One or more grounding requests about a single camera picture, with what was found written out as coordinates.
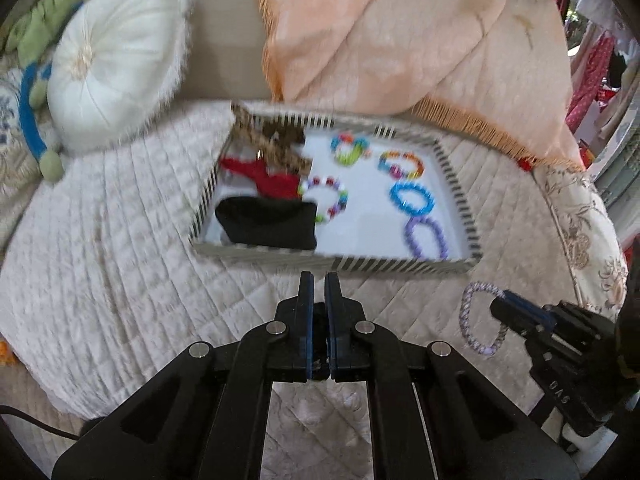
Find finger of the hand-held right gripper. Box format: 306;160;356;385
504;290;556;323
490;299;544;341

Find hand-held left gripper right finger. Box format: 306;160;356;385
324;271;581;480

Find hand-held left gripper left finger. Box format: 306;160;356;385
51;271;317;480

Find purple white braided bracelet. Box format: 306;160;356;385
459;281;511;358

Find striped shallow box tray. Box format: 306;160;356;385
189;102;483;276

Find blue beaded bracelet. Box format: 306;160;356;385
390;181;436;217

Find multicolour white beaded bracelet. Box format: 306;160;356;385
298;175;349;223

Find red scrunchie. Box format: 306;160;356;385
220;156;303;201

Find green multicolour bead bracelet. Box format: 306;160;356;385
331;132;371;167

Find leopard print scrunchie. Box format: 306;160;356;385
231;103;313;177

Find orange rainbow beaded bracelet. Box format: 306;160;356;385
378;150;425;181

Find black cloth pouch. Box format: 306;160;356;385
215;197;319;252

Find floral beige pillow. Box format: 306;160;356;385
530;160;631;321

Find quilted cream bed cover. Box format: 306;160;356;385
0;100;626;480

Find hanging clothes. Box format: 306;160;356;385
552;0;640;201

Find peach fringed blanket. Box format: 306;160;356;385
256;0;586;173

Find white round fuzzy pillow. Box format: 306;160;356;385
46;0;193;153

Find green blue plush toy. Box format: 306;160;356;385
5;0;83;183

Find purple beaded bracelet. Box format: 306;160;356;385
404;216;449;261

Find black cable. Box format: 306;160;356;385
0;405;83;441

